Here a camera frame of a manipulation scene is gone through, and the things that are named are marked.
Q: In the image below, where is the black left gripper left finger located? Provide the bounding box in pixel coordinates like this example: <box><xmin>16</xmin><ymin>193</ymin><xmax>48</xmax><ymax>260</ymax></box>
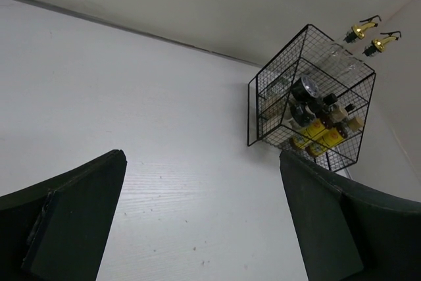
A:
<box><xmin>1</xmin><ymin>149</ymin><xmax>127</xmax><ymax>280</ymax></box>

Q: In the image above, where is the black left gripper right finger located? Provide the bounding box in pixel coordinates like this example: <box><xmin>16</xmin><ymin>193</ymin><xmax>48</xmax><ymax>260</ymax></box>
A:
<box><xmin>280</xmin><ymin>151</ymin><xmax>420</xmax><ymax>280</ymax></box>

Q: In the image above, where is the small yellow bottle cork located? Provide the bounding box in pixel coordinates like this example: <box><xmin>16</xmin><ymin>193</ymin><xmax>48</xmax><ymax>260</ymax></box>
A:
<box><xmin>305</xmin><ymin>116</ymin><xmax>364</xmax><ymax>158</ymax></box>
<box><xmin>289</xmin><ymin>117</ymin><xmax>334</xmax><ymax>150</ymax></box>

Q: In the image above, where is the black-lid beige spice jar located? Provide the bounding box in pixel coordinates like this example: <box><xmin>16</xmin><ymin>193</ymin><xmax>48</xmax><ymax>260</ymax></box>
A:
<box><xmin>330</xmin><ymin>103</ymin><xmax>355</xmax><ymax>123</ymax></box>

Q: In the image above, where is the black-cap white powder jar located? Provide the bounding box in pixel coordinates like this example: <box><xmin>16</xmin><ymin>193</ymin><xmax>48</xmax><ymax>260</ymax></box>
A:
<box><xmin>286</xmin><ymin>103</ymin><xmax>314</xmax><ymax>130</ymax></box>

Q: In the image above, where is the small black-cap back jar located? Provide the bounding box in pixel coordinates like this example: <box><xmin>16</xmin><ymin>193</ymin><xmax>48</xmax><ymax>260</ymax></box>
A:
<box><xmin>315</xmin><ymin>93</ymin><xmax>338</xmax><ymax>117</ymax></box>

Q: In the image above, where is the grey-lid white powder shaker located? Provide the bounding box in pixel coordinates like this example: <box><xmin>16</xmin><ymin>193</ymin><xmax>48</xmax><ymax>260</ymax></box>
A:
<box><xmin>291</xmin><ymin>75</ymin><xmax>320</xmax><ymax>102</ymax></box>

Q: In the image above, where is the clear glass bottle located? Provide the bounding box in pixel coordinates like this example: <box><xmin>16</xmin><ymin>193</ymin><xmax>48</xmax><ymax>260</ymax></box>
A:
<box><xmin>262</xmin><ymin>14</ymin><xmax>382</xmax><ymax>97</ymax></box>

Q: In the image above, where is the glass bottle with dark sauce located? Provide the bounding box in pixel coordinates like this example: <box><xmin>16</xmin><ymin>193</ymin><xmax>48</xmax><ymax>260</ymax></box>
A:
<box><xmin>340</xmin><ymin>31</ymin><xmax>402</xmax><ymax>80</ymax></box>

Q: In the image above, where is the black wire rack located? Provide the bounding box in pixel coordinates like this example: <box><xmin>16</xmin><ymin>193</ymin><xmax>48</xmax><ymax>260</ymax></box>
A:
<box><xmin>247</xmin><ymin>16</ymin><xmax>382</xmax><ymax>172</ymax></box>

